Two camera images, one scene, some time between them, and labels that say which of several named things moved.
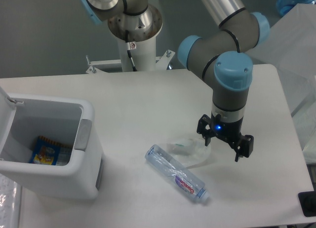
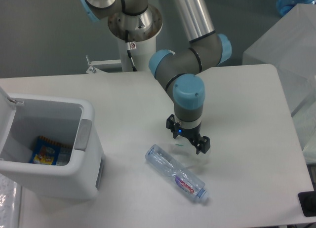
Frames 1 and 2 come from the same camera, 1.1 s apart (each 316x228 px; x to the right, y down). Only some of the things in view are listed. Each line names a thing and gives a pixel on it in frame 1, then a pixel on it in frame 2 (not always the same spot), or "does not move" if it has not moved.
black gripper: x=229 y=130 to x=191 y=133
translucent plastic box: x=291 y=45 does not move
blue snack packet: x=48 y=152 does not move
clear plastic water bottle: x=177 y=172 does not move
